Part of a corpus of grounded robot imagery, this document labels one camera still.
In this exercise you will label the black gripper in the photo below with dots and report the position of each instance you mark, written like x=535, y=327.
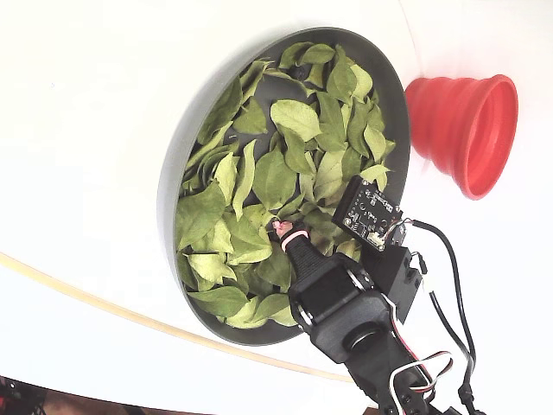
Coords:
x=327, y=283

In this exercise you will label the dark grey bowl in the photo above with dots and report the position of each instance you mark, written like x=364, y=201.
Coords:
x=259, y=337

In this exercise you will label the red collapsible cup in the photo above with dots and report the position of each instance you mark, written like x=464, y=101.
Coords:
x=449, y=125

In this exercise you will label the green leaf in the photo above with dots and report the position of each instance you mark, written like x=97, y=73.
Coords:
x=317, y=52
x=296, y=119
x=330, y=119
x=274, y=177
x=281, y=313
x=198, y=216
x=218, y=300
x=211, y=263
x=328, y=173

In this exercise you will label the dark blueberry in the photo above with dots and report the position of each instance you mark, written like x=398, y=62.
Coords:
x=299, y=72

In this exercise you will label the long wooden stick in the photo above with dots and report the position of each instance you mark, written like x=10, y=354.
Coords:
x=129, y=317

